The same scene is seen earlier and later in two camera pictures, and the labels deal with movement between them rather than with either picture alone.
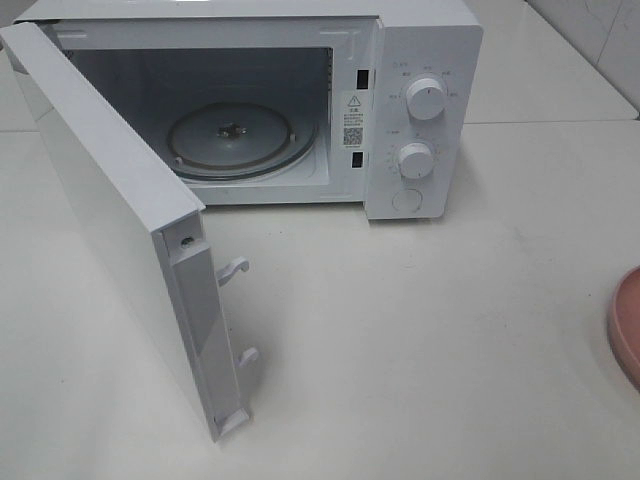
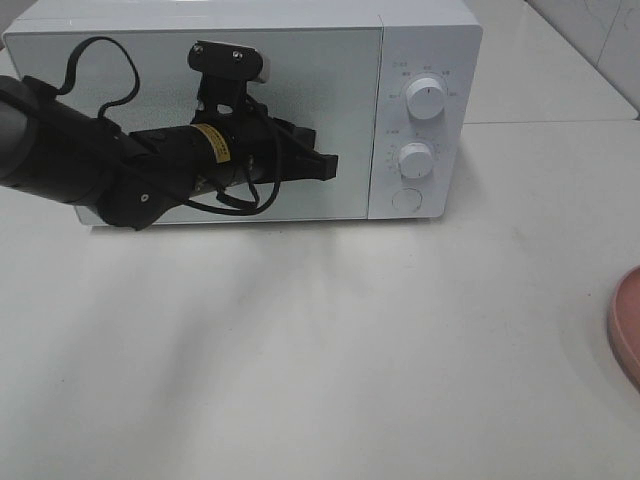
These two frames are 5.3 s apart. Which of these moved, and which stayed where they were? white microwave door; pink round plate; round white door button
Moved: white microwave door
Stayed: round white door button; pink round plate
